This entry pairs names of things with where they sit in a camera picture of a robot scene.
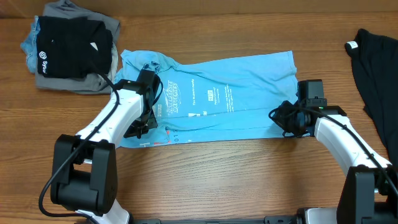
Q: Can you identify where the light blue printed t-shirt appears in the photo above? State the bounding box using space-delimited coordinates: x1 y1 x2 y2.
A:
116 50 297 148

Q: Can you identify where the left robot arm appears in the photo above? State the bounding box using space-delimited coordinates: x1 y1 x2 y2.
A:
48 77 163 223

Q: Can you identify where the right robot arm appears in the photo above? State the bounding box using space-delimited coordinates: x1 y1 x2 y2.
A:
269 100 397 224

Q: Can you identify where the folded grey garment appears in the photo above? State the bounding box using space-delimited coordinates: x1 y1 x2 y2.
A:
35 0 120 95

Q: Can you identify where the black unfolded shirt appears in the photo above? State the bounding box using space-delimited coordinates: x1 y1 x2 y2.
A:
345 29 397 166

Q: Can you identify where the folded blue denim garment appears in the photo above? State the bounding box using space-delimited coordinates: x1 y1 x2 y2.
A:
20 16 40 73

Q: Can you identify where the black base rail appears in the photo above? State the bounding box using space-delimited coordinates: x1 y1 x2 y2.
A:
133 215 306 224

